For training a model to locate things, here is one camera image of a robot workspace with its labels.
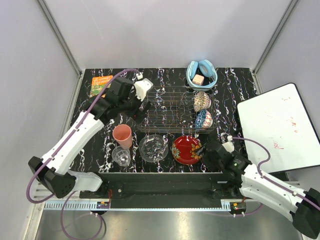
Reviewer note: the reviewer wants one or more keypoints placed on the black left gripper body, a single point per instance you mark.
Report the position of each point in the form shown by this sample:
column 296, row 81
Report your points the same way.
column 132, row 109

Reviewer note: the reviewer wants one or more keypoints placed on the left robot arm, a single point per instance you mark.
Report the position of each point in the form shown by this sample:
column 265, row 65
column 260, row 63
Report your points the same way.
column 120, row 95

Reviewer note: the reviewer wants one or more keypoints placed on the light blue headphones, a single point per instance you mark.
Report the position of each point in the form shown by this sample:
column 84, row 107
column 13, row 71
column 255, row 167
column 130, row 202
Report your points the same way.
column 204, row 68

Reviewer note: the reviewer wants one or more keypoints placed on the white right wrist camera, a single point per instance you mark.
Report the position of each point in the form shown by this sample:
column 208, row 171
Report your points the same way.
column 229, row 145

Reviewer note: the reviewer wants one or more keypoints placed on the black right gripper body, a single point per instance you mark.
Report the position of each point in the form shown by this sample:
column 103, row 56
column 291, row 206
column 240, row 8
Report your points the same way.
column 210, row 164

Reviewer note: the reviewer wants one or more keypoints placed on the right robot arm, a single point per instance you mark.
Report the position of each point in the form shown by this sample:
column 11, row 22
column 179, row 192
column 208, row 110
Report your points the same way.
column 301, row 207

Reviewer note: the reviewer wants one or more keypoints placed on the clear glass bowl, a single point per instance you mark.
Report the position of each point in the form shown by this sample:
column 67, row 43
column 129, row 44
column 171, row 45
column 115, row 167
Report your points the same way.
column 153, row 148

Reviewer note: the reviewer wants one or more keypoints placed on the pink plastic cup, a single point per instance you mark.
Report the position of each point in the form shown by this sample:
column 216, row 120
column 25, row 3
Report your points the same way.
column 123, row 135

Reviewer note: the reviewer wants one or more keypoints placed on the orange green paperback book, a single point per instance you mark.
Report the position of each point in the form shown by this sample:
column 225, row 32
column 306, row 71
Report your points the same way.
column 98, row 83

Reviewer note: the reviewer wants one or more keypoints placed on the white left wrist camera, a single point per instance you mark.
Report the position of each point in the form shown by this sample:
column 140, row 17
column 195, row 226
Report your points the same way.
column 142, row 87

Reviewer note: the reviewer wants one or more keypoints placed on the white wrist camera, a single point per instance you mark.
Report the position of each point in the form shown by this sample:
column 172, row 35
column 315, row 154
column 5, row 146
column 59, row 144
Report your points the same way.
column 142, row 87
column 229, row 145

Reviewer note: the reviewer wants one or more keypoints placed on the red floral plate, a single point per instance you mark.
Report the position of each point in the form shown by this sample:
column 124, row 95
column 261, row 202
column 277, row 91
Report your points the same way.
column 184, row 150

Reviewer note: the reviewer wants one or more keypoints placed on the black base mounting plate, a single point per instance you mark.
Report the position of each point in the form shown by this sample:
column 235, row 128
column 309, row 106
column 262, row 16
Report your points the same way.
column 195, row 190

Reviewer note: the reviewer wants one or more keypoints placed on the white dry-erase board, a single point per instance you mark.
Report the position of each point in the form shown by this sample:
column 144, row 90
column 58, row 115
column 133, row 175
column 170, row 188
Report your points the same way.
column 276, row 125

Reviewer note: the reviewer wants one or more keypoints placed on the blue triangle patterned bowl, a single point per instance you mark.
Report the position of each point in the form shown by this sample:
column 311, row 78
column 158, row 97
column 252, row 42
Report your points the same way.
column 203, row 120

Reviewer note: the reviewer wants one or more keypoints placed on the wire dish rack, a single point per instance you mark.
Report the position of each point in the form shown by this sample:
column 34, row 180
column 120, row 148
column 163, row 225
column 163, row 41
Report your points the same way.
column 172, row 111

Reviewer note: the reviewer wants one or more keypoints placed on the brown floral patterned bowl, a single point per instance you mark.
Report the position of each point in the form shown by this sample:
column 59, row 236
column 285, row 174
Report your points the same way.
column 202, row 101

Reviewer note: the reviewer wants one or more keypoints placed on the pink cube die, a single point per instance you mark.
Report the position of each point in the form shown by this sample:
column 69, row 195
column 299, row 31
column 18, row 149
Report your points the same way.
column 198, row 79

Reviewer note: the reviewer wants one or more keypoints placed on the clear drinking glass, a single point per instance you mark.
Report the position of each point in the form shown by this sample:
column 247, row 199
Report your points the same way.
column 121, row 156

